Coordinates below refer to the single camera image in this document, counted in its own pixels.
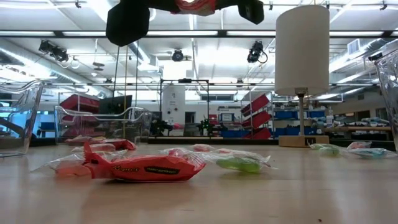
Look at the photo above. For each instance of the clear wrapped orange candy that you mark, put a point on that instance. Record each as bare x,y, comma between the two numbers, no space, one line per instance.
203,147
227,151

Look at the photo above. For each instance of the blue storage bin shelf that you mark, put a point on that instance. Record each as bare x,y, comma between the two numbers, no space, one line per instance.
284,115

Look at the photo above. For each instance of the white shade table lamp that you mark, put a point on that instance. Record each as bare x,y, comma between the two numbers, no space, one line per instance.
301,46

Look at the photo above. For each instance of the black flat screen monitor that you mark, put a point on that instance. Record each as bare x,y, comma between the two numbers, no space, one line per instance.
115,104

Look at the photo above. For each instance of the black dome ceiling camera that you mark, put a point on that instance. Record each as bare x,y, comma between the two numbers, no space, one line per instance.
177,55

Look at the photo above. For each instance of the large orange Reese's pack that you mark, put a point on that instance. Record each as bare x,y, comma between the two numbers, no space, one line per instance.
146,169

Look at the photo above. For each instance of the black metal frame stand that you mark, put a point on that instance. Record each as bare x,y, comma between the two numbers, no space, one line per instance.
161,93

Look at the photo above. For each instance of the clear plastic bin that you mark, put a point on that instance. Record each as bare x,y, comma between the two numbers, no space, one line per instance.
93,124
390,93
34,109

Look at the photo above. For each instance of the wooden workbench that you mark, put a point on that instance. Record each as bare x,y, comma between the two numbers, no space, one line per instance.
367,128

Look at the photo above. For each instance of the black ceiling camera rig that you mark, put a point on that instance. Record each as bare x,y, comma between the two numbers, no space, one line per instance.
255,51

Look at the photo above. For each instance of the red slanted shelf rack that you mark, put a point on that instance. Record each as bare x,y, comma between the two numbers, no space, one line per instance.
256,119

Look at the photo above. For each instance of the pink candy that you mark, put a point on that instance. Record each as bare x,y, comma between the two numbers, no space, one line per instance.
81,140

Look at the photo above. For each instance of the teal wrapped candy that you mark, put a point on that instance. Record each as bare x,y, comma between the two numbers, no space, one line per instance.
371,153

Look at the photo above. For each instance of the clear red candy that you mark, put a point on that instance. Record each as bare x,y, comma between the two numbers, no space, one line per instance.
65,168
178,152

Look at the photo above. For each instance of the clear wrapped green candy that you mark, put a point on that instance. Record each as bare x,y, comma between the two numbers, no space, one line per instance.
241,164
320,145

